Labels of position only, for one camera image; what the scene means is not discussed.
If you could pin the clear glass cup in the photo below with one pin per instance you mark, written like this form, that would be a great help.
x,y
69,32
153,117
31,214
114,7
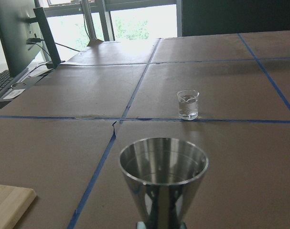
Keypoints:
x,y
188,104

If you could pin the steel jigger measuring cup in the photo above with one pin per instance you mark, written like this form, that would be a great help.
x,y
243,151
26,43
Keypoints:
x,y
163,175

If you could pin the black monitor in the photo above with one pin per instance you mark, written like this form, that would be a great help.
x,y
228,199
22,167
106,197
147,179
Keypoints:
x,y
23,24

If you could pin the black keyboard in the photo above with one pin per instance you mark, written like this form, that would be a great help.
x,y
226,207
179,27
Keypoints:
x,y
6,80

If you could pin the bamboo cutting board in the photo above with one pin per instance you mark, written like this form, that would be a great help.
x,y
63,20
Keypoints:
x,y
14,201

